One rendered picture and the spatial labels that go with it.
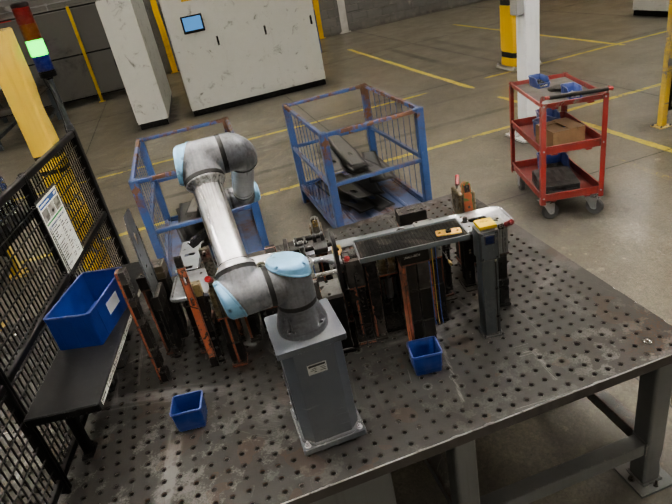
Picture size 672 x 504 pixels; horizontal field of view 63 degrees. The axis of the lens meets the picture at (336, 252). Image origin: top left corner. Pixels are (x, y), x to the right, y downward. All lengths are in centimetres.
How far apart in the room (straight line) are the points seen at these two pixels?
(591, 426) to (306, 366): 158
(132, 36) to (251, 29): 187
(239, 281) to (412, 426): 73
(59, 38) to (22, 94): 1136
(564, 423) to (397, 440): 119
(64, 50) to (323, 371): 1270
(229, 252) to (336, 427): 65
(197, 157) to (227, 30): 827
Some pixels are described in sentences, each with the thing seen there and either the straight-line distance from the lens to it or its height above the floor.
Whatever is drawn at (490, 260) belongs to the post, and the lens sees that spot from 197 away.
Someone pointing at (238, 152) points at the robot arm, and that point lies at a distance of 165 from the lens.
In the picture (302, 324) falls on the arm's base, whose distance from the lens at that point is 156.
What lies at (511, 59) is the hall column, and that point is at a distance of 919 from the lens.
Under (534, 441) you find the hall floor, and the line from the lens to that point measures 274.
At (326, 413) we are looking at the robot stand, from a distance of 175.
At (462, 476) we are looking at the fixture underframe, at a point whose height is 47.
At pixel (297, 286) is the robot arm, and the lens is 151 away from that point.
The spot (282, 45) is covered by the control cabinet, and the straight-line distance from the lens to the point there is 1002.
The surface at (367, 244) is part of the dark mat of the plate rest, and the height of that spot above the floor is 116.
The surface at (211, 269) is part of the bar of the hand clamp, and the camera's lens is 204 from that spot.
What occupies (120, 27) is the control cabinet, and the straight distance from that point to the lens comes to 977.
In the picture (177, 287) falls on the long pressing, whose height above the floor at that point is 100.
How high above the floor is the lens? 204
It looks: 28 degrees down
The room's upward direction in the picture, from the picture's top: 11 degrees counter-clockwise
